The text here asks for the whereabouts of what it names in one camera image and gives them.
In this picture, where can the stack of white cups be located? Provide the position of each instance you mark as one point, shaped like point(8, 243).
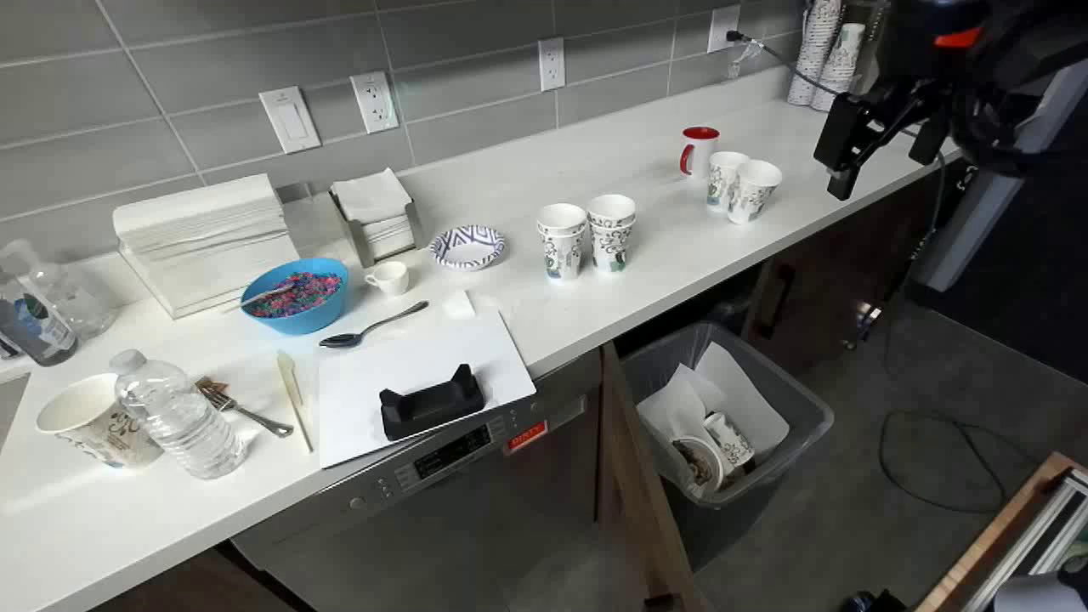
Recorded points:
point(838, 73)
point(819, 37)

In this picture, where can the white wall outlet middle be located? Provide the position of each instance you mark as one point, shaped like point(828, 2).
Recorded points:
point(553, 62)

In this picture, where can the blue bowl with colourful contents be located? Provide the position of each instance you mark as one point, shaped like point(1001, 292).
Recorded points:
point(301, 297)

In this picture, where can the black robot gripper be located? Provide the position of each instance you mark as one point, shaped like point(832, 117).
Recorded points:
point(850, 133)

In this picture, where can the grey napkin dispenser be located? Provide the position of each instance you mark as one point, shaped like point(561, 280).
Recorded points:
point(379, 213)

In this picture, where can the white light switch plate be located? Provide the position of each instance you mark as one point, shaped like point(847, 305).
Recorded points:
point(292, 122)

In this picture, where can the metal fork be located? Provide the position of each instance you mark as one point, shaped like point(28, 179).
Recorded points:
point(226, 402)

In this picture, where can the white wall outlet right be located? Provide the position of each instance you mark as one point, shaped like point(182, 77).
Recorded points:
point(721, 26)

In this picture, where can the black plastic holder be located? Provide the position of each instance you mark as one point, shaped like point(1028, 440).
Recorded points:
point(429, 406)

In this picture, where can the blue patterned small bowl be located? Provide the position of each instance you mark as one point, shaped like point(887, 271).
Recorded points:
point(470, 246)

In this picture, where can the grey trash bin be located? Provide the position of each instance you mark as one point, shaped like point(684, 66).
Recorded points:
point(715, 519)

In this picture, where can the dark metal spoon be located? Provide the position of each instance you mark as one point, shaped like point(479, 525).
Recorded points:
point(345, 343)

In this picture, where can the wooden cabinet door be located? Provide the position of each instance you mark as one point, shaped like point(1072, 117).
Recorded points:
point(634, 498)

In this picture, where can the stainless dishwasher front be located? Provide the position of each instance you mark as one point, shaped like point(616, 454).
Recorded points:
point(451, 525)

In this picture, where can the white wall outlet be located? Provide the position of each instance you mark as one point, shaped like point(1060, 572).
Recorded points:
point(553, 62)
point(374, 99)
point(721, 26)

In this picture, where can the wooden framed object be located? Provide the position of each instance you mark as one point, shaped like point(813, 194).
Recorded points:
point(1033, 556)

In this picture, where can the large patterned paper cup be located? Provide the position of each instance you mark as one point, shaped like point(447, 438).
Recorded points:
point(93, 421)

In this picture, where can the white cutting board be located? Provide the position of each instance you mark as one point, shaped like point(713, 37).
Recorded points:
point(409, 355)

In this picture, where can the clear plastic water bottle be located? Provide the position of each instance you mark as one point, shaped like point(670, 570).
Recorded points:
point(176, 413)

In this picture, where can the wooden stick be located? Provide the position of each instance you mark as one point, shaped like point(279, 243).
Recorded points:
point(294, 394)

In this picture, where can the small white ceramic cup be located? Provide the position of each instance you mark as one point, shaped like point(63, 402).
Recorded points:
point(388, 278)

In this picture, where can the red and white mug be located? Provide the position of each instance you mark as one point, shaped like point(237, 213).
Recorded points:
point(700, 145)

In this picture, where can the clear plastic container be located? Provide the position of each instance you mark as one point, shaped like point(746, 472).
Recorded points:
point(49, 312)

